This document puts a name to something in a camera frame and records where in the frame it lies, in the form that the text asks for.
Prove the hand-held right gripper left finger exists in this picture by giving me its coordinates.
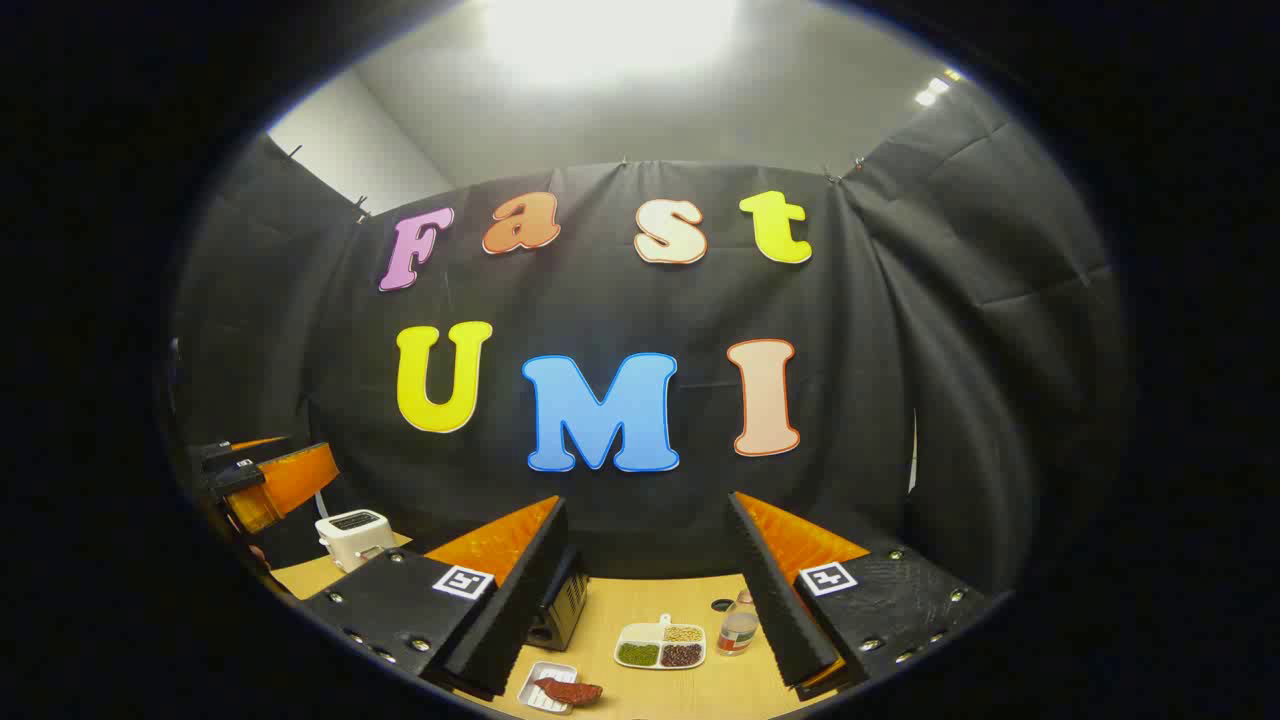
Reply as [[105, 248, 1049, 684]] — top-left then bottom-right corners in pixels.
[[298, 495, 569, 699]]

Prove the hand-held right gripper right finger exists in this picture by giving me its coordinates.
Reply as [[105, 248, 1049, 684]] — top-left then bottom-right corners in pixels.
[[727, 490, 989, 701]]

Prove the black electric oven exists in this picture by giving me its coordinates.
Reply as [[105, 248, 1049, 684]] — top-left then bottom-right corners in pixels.
[[525, 545, 591, 652]]

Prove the red meat slice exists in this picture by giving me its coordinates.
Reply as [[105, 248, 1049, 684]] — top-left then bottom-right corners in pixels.
[[532, 676, 605, 707]]

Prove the clear plastic bottle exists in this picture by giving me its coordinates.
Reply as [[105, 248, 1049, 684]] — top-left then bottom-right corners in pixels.
[[717, 590, 761, 657]]

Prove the white toaster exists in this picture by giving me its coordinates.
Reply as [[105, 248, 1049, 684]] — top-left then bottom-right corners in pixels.
[[314, 509, 397, 573]]

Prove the small white ribbed tray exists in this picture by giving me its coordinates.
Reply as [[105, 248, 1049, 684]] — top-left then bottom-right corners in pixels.
[[516, 660, 580, 715]]

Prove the white divided plate of beans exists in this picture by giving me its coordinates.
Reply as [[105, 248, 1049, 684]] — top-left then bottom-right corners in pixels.
[[613, 613, 708, 670]]

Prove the black backdrop cloth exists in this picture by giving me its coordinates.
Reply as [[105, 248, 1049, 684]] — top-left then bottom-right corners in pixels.
[[170, 95, 1136, 601]]

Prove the ceiling light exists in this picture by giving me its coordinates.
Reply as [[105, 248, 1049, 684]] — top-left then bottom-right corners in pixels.
[[914, 68, 966, 108]]

